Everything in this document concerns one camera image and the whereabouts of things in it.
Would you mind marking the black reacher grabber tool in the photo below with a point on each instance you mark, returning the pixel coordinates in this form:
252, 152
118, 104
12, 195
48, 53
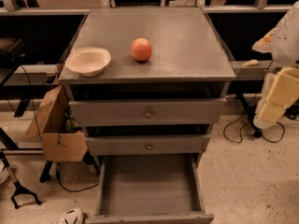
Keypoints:
19, 188

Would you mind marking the yellow foam scrap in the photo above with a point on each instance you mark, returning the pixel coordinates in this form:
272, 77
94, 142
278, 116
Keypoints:
250, 63

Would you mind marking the open cardboard box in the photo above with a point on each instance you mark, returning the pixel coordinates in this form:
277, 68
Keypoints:
50, 126

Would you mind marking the grey drawer cabinet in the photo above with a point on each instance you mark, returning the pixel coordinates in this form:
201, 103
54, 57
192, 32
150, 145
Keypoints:
147, 85

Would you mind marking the open bottom grey drawer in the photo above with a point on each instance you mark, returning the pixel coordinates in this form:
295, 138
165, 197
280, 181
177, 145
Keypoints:
149, 189

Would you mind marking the middle grey drawer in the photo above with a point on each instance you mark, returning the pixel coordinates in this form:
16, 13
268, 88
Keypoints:
147, 144

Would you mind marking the white sneaker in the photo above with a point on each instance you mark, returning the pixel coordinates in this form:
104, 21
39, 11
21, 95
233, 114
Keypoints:
73, 216

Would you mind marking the white paper bowl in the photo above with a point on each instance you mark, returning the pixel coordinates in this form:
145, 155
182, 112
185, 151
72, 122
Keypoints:
89, 61

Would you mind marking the red apple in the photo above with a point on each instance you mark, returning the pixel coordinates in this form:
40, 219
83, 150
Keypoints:
141, 49

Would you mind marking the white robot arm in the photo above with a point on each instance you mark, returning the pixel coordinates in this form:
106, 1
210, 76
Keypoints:
280, 90

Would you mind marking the top grey drawer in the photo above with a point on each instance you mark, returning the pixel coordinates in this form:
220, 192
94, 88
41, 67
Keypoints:
147, 112

